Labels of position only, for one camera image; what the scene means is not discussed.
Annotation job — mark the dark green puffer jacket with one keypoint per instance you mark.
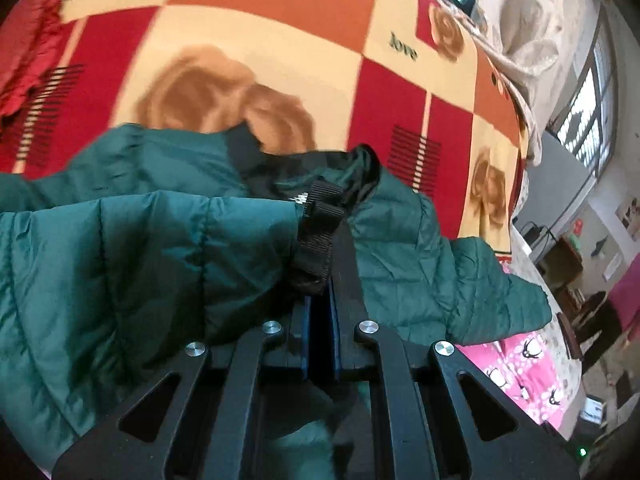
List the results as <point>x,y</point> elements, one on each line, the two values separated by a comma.
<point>151,239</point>

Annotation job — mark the window with lattice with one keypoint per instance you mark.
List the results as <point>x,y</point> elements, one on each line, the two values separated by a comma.
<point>586,126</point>

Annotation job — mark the red heart-shaped pillow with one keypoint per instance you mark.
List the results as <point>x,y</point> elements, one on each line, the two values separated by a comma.
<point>29,41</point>

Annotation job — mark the pink penguin quilt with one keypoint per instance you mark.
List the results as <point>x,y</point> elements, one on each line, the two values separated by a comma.
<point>535,370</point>

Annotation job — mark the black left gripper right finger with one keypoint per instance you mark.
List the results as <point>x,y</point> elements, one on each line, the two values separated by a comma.
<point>429,413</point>

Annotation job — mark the beige floral bed sheet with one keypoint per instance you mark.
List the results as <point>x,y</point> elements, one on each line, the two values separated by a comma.
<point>533,43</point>

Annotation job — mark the red orange rose blanket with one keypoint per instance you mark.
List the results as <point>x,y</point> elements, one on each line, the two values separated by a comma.
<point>403,76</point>

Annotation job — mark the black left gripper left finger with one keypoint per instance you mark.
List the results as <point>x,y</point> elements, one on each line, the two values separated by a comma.
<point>201,416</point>

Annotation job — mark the grey refrigerator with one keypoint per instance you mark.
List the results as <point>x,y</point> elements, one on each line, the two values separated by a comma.
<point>552,185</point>

